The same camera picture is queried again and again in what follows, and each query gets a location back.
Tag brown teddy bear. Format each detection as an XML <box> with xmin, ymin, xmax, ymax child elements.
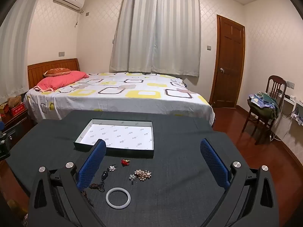
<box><xmin>8</xmin><ymin>96</ymin><xmax>22</xmax><ymax>108</ymax></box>

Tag red box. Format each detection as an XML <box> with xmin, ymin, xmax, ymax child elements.
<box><xmin>9</xmin><ymin>103</ymin><xmax>27</xmax><ymax>116</ymax></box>

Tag green shallow cardboard box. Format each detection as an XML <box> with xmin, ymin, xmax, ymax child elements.
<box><xmin>74</xmin><ymin>119</ymin><xmax>155</xmax><ymax>158</ymax></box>

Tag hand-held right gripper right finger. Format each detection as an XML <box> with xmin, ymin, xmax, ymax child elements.
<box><xmin>200</xmin><ymin>139</ymin><xmax>280</xmax><ymax>227</ymax></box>

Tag wooden headboard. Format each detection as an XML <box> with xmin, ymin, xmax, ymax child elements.
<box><xmin>27</xmin><ymin>58</ymin><xmax>80</xmax><ymax>89</ymax></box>

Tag grey striped window curtain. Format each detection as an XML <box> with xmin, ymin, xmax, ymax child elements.
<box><xmin>109</xmin><ymin>0</ymin><xmax>201</xmax><ymax>77</ymax></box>

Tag wooden chair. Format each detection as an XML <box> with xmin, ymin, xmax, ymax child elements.
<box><xmin>241</xmin><ymin>75</ymin><xmax>287</xmax><ymax>145</ymax></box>

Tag white wall desk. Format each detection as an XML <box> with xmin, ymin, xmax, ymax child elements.
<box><xmin>282</xmin><ymin>95</ymin><xmax>303</xmax><ymax>126</ymax></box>

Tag wooden nightstand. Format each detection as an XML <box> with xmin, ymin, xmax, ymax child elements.
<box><xmin>0</xmin><ymin>110</ymin><xmax>34</xmax><ymax>145</ymax></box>

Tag pile of clothes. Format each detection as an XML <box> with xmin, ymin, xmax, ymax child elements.
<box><xmin>247</xmin><ymin>91</ymin><xmax>281</xmax><ymax>120</ymax></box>

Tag pink pillow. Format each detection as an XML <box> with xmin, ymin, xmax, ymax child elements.
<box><xmin>34</xmin><ymin>70</ymin><xmax>90</xmax><ymax>93</ymax></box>

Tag white cable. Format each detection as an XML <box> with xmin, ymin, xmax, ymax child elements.
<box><xmin>270</xmin><ymin>113</ymin><xmax>294</xmax><ymax>142</ymax></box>

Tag bed with patterned sheet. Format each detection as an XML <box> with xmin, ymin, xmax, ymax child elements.
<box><xmin>24</xmin><ymin>72</ymin><xmax>215</xmax><ymax>126</ymax></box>

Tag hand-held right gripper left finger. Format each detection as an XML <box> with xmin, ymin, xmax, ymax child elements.
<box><xmin>28</xmin><ymin>139</ymin><xmax>107</xmax><ymax>227</ymax></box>

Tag wooden door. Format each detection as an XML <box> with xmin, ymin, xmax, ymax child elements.
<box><xmin>209</xmin><ymin>14</ymin><xmax>246</xmax><ymax>108</ymax></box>

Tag dark grey tablecloth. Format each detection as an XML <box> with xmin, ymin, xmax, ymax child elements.
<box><xmin>5</xmin><ymin>110</ymin><xmax>280</xmax><ymax>227</ymax></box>

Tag small crystal brooch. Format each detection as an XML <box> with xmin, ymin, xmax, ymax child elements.
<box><xmin>134</xmin><ymin>169</ymin><xmax>152</xmax><ymax>182</ymax></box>

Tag brown embroidered pillow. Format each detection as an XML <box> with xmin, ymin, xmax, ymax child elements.
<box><xmin>43</xmin><ymin>68</ymin><xmax>71</xmax><ymax>77</ymax></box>

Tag black pendant brown cord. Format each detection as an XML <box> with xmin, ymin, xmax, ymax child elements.
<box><xmin>89</xmin><ymin>171</ymin><xmax>110</xmax><ymax>193</ymax></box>

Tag white side curtain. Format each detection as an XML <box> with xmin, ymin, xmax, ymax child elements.
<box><xmin>0</xmin><ymin>0</ymin><xmax>36</xmax><ymax>100</ymax></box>

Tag dark red bead bracelet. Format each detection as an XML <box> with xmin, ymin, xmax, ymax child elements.
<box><xmin>82</xmin><ymin>189</ymin><xmax>94</xmax><ymax>208</ymax></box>

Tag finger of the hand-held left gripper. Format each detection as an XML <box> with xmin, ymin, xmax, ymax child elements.
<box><xmin>0</xmin><ymin>120</ymin><xmax>12</xmax><ymax>161</ymax></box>

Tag white jade bangle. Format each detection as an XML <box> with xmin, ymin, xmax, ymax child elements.
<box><xmin>105</xmin><ymin>187</ymin><xmax>131</xmax><ymax>209</ymax></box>

